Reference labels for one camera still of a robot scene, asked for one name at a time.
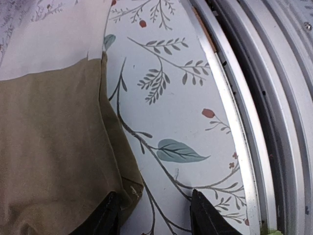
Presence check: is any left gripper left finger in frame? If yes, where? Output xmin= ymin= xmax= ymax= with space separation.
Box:
xmin=70 ymin=191 xmax=120 ymax=235

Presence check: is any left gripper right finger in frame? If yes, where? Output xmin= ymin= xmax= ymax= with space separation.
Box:
xmin=190 ymin=189 xmax=242 ymax=235

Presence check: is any green tape scrap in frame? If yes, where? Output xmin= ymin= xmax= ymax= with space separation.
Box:
xmin=261 ymin=226 xmax=283 ymax=235

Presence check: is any aluminium front rail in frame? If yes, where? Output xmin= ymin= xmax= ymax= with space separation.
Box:
xmin=182 ymin=0 xmax=313 ymax=235

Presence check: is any khaki underwear cream waistband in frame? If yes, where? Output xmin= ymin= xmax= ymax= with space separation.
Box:
xmin=0 ymin=0 xmax=144 ymax=235

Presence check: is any floral table mat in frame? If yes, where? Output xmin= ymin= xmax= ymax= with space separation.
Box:
xmin=104 ymin=0 xmax=250 ymax=235

